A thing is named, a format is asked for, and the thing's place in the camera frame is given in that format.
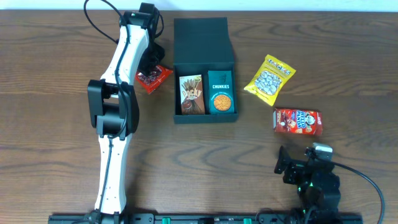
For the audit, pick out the yellow Hacks candy bag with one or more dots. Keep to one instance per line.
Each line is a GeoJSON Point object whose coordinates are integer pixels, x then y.
{"type": "Point", "coordinates": [272, 75]}

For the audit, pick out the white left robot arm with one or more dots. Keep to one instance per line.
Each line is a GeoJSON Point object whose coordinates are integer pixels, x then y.
{"type": "Point", "coordinates": [114, 111]}

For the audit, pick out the black open gift box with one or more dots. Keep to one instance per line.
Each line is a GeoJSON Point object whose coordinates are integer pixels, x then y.
{"type": "Point", "coordinates": [202, 45]}

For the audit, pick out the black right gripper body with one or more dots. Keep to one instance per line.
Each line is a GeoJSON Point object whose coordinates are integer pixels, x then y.
{"type": "Point", "coordinates": [294, 175]}

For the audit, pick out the red Hello Panda box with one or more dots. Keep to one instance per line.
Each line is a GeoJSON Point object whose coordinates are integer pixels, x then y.
{"type": "Point", "coordinates": [296, 121]}

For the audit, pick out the brown Pocky box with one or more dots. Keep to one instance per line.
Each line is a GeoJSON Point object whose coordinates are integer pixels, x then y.
{"type": "Point", "coordinates": [191, 94]}

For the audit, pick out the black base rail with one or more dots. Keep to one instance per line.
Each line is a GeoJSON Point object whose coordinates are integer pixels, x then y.
{"type": "Point", "coordinates": [149, 218]}

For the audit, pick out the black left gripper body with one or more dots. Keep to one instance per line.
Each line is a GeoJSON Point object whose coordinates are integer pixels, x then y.
{"type": "Point", "coordinates": [151, 58]}

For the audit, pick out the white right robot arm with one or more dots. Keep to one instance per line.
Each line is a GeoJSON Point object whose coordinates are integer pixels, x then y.
{"type": "Point", "coordinates": [317, 185]}

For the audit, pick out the teal Chunkies cookie box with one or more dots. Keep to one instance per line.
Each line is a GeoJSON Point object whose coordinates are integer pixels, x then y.
{"type": "Point", "coordinates": [221, 99]}

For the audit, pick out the red Hacks candy bag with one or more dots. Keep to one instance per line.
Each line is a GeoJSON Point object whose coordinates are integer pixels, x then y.
{"type": "Point", "coordinates": [154, 79]}

